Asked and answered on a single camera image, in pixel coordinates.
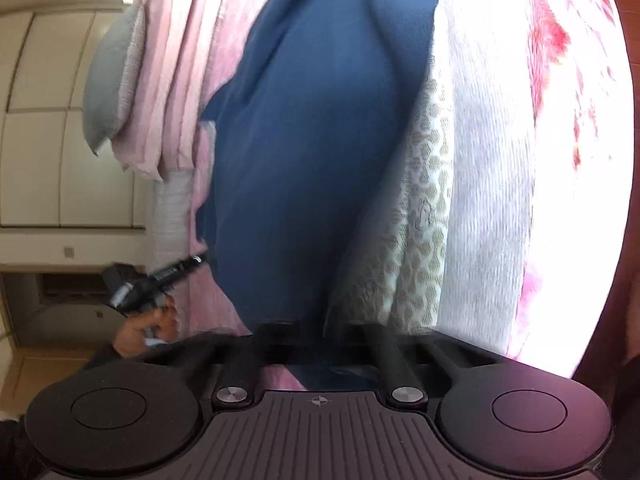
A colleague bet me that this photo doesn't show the white wardrobe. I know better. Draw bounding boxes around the white wardrobe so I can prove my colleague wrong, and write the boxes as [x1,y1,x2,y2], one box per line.
[0,7,153,233]

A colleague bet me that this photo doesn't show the grey pillow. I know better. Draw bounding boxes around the grey pillow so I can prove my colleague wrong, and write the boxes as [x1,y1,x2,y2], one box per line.
[81,2,147,157]

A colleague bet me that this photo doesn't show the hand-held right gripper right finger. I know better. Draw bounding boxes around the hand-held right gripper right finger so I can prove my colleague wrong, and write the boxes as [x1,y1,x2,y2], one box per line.
[344,320,482,408]

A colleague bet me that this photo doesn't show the blue garment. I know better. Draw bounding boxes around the blue garment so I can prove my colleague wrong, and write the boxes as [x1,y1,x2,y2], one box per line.
[195,0,441,392]

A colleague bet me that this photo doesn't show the person's left hand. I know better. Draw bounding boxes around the person's left hand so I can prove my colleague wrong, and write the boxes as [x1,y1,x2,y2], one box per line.
[114,294,181,359]

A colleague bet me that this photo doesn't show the white ribbed quilt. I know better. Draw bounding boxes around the white ribbed quilt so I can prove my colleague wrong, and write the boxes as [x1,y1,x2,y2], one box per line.
[151,166,196,286]

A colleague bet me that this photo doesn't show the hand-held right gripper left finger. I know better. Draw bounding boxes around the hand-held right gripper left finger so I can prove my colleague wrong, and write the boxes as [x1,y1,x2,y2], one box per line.
[165,319,302,408]

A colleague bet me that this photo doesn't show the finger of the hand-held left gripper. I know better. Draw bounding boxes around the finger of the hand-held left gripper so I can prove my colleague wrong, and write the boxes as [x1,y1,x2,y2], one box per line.
[149,254,209,287]

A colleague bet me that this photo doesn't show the folded pink sheets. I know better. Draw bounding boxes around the folded pink sheets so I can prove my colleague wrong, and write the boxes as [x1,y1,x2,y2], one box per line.
[110,0,251,184]

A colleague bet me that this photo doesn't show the white patterned cloth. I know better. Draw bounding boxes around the white patterned cloth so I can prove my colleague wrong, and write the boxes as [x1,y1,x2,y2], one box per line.
[324,74,457,337]

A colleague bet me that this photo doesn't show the pink floral blanket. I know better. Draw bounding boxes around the pink floral blanket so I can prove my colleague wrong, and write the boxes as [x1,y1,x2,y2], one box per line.
[184,0,633,392]

